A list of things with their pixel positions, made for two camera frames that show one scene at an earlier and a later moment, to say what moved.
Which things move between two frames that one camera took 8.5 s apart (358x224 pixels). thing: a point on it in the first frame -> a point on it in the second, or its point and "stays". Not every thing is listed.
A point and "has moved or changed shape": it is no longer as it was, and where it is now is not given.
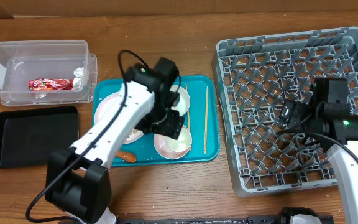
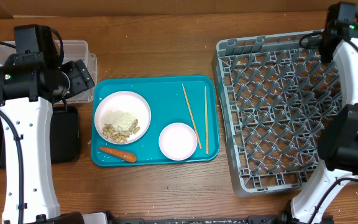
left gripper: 169,127 -> 80,78
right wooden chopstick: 206,119 stays
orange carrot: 127,155 stays
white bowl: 172,149 has moved or changed shape
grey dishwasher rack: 253,76 stays
